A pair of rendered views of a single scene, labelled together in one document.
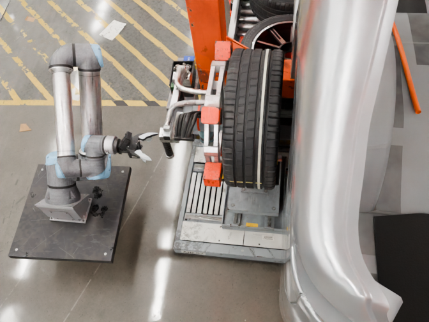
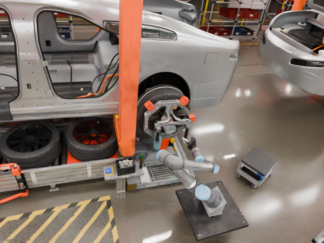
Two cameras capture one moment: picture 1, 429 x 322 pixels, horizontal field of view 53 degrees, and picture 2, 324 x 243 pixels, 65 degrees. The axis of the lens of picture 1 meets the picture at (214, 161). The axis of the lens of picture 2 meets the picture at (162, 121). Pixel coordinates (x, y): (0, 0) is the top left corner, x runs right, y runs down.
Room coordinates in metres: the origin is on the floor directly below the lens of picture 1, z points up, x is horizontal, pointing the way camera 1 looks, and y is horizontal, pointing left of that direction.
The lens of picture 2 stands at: (2.71, 1.86, 2.69)
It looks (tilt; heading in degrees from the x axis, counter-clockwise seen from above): 38 degrees down; 234
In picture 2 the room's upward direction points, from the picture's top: 8 degrees clockwise
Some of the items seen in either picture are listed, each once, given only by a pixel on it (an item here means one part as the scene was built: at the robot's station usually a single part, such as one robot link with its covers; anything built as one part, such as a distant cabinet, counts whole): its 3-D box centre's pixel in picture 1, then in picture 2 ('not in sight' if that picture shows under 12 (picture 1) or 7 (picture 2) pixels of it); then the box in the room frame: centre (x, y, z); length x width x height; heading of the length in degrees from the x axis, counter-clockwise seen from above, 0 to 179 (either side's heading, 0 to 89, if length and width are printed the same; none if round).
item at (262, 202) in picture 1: (255, 173); (158, 143); (1.21, -0.22, 0.32); 0.40 x 0.30 x 0.28; 165
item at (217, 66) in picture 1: (219, 117); (166, 120); (1.26, -0.06, 0.85); 0.54 x 0.07 x 0.54; 165
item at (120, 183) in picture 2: not in sight; (120, 184); (1.91, 0.10, 0.21); 0.10 x 0.10 x 0.42; 75
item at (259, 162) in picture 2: not in sight; (256, 168); (0.15, 0.65, 0.17); 0.43 x 0.36 x 0.34; 14
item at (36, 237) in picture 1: (80, 219); (208, 214); (1.19, 0.87, 0.15); 0.60 x 0.60 x 0.30; 78
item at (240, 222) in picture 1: (255, 191); (158, 153); (1.19, -0.22, 0.13); 0.50 x 0.36 x 0.10; 165
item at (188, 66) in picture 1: (182, 78); (125, 166); (1.86, 0.11, 0.51); 0.20 x 0.14 x 0.13; 168
